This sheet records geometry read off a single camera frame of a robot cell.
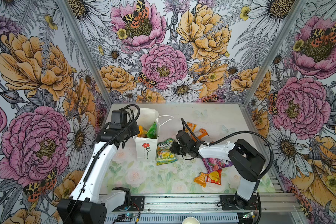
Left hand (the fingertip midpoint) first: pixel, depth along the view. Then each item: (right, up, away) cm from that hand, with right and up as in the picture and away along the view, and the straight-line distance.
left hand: (136, 132), depth 77 cm
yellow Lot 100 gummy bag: (+1, -2, +14) cm, 14 cm away
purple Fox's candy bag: (+44, -20, +8) cm, 49 cm away
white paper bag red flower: (+6, -8, -1) cm, 10 cm away
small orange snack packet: (+34, +1, +27) cm, 44 cm away
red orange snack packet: (+44, -26, +6) cm, 51 cm away
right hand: (+18, -14, +12) cm, 26 cm away
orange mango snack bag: (+40, -3, +22) cm, 46 cm away
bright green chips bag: (+7, -1, +12) cm, 14 cm away
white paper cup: (+28, -40, -11) cm, 50 cm away
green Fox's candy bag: (+15, -15, +12) cm, 24 cm away
